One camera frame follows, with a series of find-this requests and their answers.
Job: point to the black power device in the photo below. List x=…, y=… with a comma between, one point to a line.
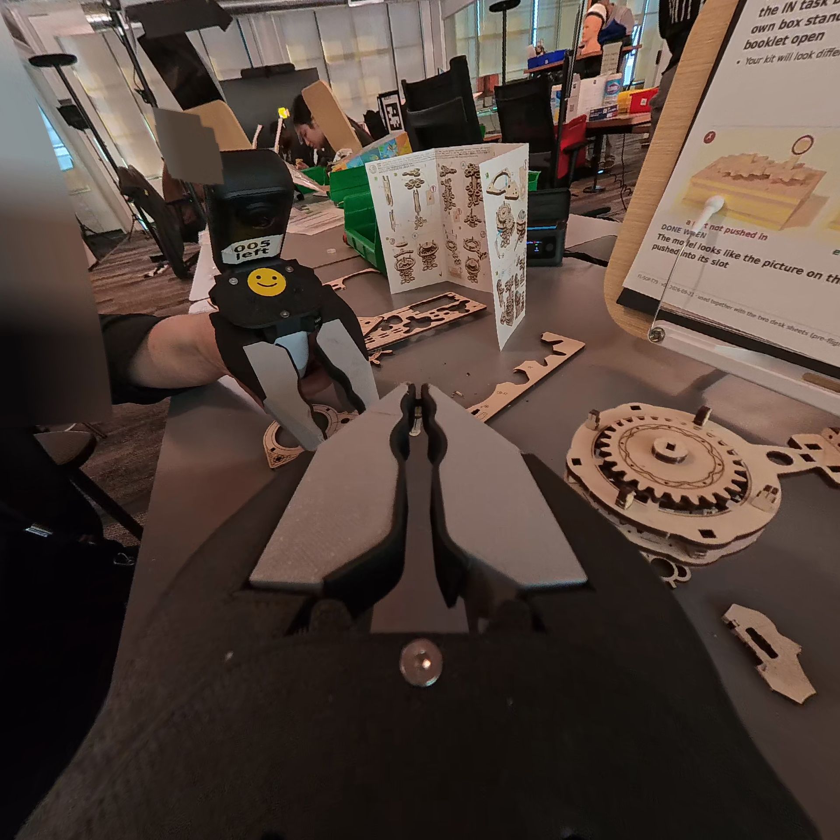
x=548, y=216

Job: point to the folded instruction booklet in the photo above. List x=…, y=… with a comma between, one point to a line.
x=453, y=223

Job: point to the black angled panel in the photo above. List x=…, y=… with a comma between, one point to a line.
x=177, y=65

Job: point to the black white marker tag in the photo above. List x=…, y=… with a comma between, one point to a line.
x=394, y=115

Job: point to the wooden gear model assembly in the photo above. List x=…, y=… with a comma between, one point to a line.
x=669, y=451

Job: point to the wavy wooden sheet strip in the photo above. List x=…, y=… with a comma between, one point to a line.
x=525, y=384

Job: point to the wooden sheet with cutouts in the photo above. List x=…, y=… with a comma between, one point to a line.
x=459, y=308

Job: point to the instruction sheet on wooden stand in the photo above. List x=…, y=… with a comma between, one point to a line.
x=754, y=197

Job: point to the person's left hand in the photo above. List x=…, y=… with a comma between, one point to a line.
x=197, y=354

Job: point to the red plastic bin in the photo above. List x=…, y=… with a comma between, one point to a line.
x=643, y=98

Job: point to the black floor lamp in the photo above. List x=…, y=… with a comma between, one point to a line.
x=502, y=5
x=52, y=60

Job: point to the red office chair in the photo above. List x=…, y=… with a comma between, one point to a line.
x=572, y=141

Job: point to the green plastic bin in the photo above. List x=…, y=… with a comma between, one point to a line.
x=361, y=229
x=348, y=184

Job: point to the colourful cardboard box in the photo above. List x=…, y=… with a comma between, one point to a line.
x=377, y=152

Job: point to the paper sheet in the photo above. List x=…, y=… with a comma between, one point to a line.
x=315, y=216

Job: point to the white wipes canister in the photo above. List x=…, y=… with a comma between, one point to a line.
x=613, y=88

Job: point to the slotted wooden piece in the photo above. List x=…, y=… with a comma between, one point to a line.
x=791, y=679

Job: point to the dark flat screen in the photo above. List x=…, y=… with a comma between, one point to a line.
x=262, y=98

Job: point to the black office chair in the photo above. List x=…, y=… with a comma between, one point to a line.
x=525, y=118
x=436, y=98

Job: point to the tan wooden stand board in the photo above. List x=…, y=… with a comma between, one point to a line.
x=328, y=111
x=229, y=128

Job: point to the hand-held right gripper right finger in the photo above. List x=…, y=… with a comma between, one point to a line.
x=499, y=518

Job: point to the small wooden pin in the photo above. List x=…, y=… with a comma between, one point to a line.
x=416, y=423

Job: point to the person's black clothing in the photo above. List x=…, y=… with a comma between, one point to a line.
x=52, y=656

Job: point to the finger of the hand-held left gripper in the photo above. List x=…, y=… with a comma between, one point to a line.
x=275, y=387
x=344, y=361

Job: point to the small wooden sheet offcut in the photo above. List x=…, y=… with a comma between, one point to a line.
x=348, y=279

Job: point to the person's left forearm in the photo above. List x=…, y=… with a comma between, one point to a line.
x=131, y=358

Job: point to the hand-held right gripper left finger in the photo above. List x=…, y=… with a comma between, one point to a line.
x=328, y=512

